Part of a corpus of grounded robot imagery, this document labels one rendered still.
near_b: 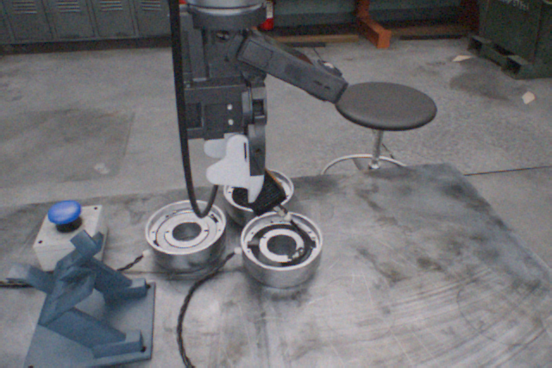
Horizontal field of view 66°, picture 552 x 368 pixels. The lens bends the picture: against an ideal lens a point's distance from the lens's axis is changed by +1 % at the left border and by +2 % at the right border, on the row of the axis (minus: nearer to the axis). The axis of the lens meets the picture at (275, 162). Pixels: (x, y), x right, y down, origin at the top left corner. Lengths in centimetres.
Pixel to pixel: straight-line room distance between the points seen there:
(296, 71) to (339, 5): 410
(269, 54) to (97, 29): 355
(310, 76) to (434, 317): 32
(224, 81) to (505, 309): 42
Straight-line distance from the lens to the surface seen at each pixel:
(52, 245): 60
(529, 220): 213
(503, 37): 382
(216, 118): 40
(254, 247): 55
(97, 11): 386
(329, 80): 41
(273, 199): 49
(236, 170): 44
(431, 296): 57
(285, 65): 39
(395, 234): 64
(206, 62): 40
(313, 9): 443
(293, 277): 53
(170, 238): 58
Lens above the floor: 122
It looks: 34 degrees down
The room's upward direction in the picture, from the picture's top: straight up
